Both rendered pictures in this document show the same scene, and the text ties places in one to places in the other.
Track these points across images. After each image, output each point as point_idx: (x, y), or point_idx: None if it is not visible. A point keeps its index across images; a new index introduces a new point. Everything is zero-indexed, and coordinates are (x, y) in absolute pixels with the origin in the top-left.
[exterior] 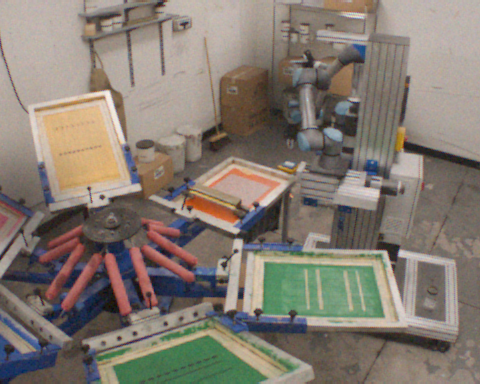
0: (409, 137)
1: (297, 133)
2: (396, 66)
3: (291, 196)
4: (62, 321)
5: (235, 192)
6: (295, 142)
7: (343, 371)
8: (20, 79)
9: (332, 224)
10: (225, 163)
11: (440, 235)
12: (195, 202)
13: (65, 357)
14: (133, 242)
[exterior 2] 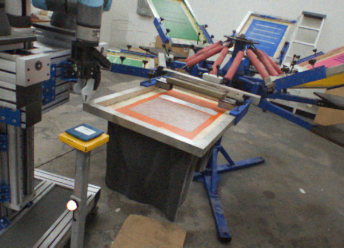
0: None
1: (71, 68)
2: None
3: (68, 202)
4: (300, 218)
5: (175, 110)
6: (74, 89)
7: (58, 169)
8: None
9: (34, 141)
10: (206, 135)
11: None
12: (216, 107)
13: (269, 191)
14: (223, 42)
